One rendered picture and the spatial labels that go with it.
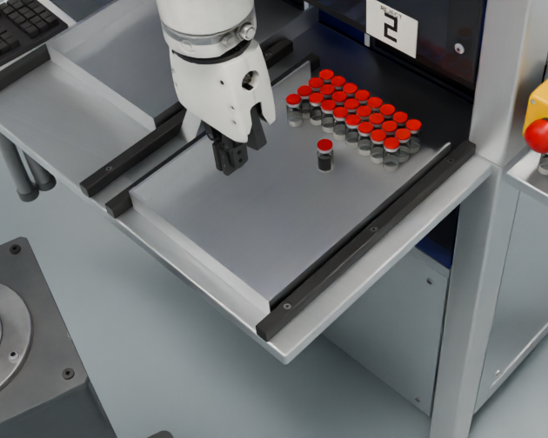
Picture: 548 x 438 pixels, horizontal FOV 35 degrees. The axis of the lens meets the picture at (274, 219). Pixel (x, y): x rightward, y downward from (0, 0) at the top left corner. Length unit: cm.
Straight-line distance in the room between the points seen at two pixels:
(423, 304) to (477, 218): 31
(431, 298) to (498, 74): 54
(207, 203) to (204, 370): 93
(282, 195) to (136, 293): 109
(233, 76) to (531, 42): 42
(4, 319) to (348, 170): 48
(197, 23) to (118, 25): 73
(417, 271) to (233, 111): 76
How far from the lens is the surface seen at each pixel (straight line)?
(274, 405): 199
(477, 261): 138
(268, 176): 119
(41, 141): 132
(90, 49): 145
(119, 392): 207
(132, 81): 137
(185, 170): 121
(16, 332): 113
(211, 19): 75
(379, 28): 121
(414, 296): 157
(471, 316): 149
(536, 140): 108
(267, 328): 102
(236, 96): 80
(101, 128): 131
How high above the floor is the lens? 175
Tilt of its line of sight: 50 degrees down
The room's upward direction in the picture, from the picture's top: 7 degrees counter-clockwise
